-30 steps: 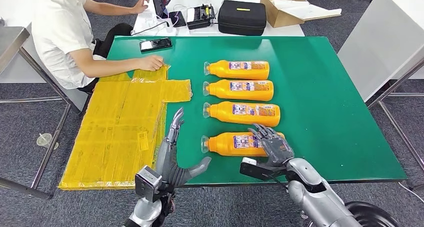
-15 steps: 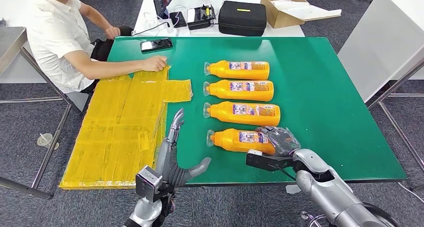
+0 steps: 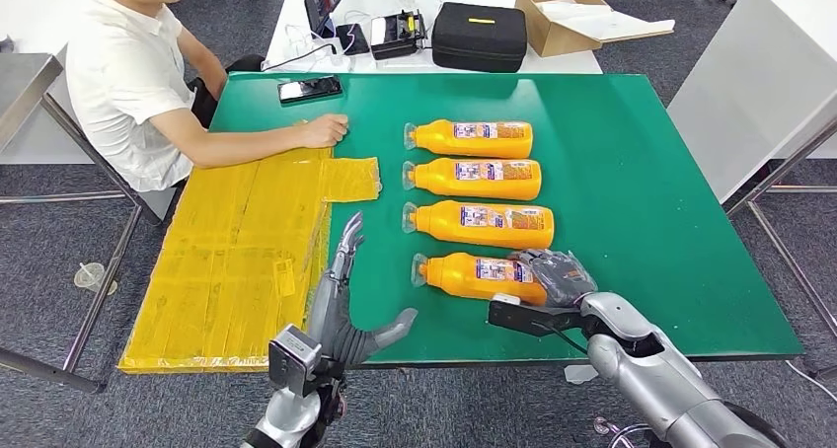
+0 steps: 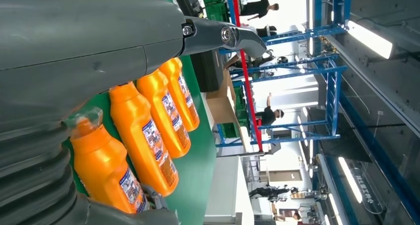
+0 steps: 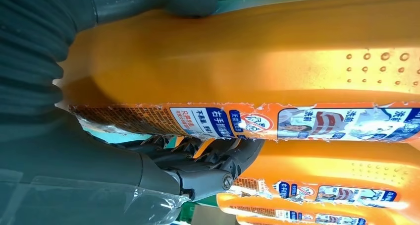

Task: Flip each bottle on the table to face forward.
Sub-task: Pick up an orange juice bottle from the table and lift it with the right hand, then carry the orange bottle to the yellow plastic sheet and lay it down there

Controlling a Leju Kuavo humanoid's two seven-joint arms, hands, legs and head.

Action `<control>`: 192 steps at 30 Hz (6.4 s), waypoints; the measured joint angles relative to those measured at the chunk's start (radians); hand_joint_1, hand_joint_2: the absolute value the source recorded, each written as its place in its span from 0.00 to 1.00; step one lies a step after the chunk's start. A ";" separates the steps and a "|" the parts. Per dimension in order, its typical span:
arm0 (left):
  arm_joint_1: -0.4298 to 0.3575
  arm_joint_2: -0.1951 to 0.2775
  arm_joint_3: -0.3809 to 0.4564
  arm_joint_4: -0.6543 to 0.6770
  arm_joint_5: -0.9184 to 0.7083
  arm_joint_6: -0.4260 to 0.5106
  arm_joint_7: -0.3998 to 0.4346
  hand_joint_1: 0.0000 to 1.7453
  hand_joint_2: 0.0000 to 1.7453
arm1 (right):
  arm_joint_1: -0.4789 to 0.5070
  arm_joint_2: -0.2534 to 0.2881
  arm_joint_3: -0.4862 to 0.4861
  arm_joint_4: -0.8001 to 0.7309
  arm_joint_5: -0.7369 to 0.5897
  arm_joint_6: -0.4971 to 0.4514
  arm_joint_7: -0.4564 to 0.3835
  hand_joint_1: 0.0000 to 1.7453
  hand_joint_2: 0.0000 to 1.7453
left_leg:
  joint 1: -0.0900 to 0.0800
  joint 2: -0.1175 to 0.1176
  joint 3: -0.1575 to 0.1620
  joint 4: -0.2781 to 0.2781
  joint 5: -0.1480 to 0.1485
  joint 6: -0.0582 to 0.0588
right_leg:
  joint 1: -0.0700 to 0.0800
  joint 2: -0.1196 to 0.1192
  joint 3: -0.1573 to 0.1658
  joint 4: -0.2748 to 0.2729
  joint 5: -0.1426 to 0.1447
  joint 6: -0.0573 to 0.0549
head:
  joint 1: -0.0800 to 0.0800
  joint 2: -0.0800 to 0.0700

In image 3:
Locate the person's right hand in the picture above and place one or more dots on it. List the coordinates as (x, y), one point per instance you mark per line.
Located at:
(324, 131)

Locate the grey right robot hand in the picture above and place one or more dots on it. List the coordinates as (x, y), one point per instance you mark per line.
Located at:
(562, 278)

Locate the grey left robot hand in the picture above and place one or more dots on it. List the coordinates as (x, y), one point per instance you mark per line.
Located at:
(330, 321)

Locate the orange detergent bottle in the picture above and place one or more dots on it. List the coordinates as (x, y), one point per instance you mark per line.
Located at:
(471, 236)
(458, 281)
(471, 188)
(471, 147)

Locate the person's right forearm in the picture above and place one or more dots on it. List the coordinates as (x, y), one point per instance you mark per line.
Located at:
(248, 147)

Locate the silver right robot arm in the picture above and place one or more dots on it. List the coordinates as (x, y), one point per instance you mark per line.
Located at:
(654, 380)

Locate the black smartphone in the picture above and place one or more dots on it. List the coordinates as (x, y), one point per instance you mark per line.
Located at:
(310, 90)
(353, 40)

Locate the white power strip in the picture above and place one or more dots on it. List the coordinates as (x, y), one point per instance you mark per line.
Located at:
(327, 59)

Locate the black label printer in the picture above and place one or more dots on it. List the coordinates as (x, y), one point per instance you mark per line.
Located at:
(399, 36)

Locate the yellow plastic sheet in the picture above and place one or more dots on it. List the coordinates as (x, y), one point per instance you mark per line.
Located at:
(216, 268)

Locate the black zip case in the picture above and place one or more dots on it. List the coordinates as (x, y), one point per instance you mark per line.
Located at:
(479, 40)

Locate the person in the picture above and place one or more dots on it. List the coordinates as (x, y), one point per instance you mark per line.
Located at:
(124, 79)

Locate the brown cardboard box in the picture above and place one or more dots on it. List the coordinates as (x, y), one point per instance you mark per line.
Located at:
(557, 38)

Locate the clear plastic cup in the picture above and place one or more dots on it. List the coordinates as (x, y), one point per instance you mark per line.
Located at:
(91, 278)

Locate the white paper sheet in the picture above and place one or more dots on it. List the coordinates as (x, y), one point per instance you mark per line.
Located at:
(605, 22)

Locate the steel table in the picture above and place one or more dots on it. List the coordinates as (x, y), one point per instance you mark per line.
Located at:
(19, 82)

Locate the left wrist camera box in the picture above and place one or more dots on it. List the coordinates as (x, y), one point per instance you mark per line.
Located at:
(294, 360)

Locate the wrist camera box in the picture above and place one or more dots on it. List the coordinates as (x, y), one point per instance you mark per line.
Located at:
(294, 360)
(523, 317)

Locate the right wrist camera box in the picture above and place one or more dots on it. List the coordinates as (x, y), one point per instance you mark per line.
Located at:
(523, 317)

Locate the steel table leg frame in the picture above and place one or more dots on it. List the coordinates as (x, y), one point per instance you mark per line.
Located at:
(784, 167)

